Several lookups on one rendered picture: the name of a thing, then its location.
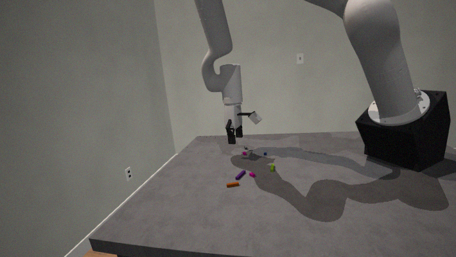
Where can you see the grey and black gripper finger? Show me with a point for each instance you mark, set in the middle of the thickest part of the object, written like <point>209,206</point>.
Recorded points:
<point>239,132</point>
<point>230,134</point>

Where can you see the orange rod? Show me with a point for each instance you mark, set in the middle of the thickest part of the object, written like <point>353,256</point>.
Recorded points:
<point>233,184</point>

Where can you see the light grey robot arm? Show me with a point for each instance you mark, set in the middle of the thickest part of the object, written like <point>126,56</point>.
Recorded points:
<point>372,27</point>

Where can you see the purple rod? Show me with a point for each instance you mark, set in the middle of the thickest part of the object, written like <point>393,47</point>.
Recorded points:
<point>240,175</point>

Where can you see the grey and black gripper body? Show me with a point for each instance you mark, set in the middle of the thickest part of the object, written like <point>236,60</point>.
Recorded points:
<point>230,113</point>

